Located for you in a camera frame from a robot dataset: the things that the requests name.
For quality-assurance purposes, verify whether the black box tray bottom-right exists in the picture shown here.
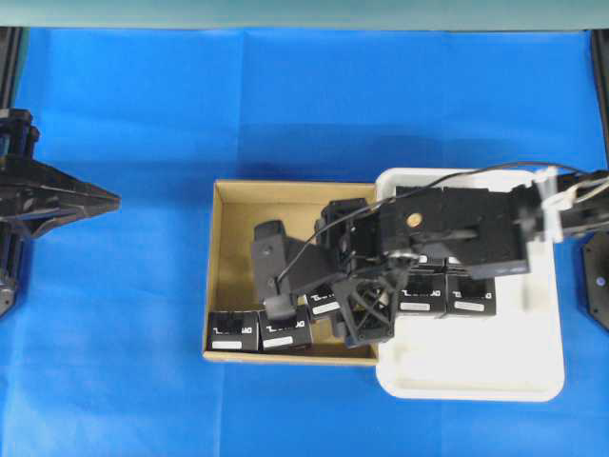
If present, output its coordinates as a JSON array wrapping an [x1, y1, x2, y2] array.
[[445, 274, 497, 318]]

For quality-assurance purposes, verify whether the black left frame rail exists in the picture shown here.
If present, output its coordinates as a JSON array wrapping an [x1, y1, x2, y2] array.
[[0, 27, 25, 109]]

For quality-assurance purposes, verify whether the black small box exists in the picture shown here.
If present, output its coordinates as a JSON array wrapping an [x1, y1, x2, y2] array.
[[304, 285, 341, 321], [206, 311, 260, 353], [259, 305, 313, 352]]

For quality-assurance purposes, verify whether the white plastic tray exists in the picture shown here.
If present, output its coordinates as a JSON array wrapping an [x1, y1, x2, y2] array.
[[374, 167, 566, 403]]

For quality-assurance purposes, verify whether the blue table cloth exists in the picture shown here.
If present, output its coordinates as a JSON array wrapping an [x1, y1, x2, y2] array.
[[1, 29, 608, 456]]

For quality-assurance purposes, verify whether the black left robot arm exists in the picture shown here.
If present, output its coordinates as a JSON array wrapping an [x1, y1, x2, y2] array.
[[1, 109, 121, 315]]

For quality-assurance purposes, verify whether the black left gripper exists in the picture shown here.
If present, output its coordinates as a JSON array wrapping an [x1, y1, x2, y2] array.
[[1, 156, 120, 238]]

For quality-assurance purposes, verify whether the black frame rail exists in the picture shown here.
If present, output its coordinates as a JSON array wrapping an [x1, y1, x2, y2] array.
[[580, 28, 609, 329], [0, 27, 25, 109]]

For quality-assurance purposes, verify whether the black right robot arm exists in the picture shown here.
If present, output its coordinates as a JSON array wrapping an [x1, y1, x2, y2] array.
[[251, 171, 608, 348]]

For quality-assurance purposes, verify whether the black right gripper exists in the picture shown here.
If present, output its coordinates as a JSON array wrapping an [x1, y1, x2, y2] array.
[[251, 197, 404, 347]]

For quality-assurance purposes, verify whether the black camera cable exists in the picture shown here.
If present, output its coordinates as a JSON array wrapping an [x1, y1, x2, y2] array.
[[273, 162, 609, 289]]

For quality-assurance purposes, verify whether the black box tray bottom-left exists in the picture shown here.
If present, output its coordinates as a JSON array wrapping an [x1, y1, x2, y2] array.
[[398, 270, 447, 317]]

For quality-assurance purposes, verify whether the brown open cardboard box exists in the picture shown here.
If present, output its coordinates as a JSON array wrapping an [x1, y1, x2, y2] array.
[[202, 180, 378, 367]]

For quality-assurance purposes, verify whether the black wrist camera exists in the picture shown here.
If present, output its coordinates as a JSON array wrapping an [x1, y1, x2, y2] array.
[[314, 198, 375, 261]]

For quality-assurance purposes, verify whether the black box tray top-left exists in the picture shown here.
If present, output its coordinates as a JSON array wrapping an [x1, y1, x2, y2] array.
[[394, 186, 443, 202]]

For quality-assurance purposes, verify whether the black right frame rail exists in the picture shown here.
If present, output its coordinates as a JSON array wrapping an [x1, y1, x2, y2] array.
[[580, 28, 609, 329]]

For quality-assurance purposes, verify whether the black box tray top-right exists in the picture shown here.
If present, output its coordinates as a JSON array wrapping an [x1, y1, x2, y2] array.
[[442, 187, 491, 202]]

